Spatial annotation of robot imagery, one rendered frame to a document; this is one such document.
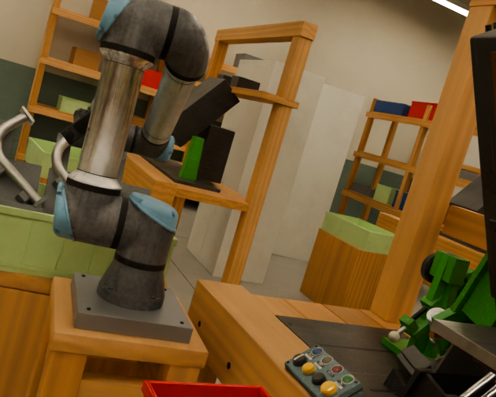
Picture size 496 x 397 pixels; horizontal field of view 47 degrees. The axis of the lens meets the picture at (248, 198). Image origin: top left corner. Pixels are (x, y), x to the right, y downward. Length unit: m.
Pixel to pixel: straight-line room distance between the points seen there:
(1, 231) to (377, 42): 8.42
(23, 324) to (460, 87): 1.39
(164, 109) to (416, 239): 0.85
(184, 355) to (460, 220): 0.94
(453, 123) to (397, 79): 8.08
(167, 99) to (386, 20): 8.41
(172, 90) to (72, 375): 0.65
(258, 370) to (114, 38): 0.74
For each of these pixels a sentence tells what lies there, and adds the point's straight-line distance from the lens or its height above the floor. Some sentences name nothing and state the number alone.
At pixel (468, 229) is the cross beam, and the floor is 1.22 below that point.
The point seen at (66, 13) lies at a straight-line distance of 7.30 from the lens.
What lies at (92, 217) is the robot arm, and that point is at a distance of 1.23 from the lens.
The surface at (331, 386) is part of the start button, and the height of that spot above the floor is 0.94.
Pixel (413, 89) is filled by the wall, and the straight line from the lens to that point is 10.05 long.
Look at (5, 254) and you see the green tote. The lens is 1.62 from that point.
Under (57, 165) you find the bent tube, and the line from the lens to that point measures 1.82.
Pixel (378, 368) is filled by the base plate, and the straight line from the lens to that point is 1.35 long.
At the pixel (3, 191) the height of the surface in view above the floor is 0.94.
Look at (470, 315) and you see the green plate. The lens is 1.14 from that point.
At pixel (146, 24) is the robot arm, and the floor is 1.47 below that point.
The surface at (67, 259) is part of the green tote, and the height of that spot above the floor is 0.85.
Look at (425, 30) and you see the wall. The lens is 10.13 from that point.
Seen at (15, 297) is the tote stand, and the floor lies 0.73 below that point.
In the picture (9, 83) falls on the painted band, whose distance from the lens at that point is 7.90.
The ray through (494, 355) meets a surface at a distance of 0.87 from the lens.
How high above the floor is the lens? 1.33
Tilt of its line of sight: 7 degrees down
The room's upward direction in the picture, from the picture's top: 16 degrees clockwise
